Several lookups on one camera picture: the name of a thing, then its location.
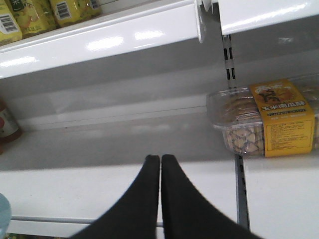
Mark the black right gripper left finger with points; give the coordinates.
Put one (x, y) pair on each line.
(134, 215)

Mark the light blue plastic basket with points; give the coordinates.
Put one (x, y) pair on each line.
(5, 215)

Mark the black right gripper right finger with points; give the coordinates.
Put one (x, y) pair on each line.
(187, 214)

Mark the yellow pear drink carton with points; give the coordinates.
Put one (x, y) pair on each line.
(34, 17)
(9, 29)
(69, 12)

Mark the clear cookie box yellow label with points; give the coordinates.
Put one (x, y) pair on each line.
(274, 118)

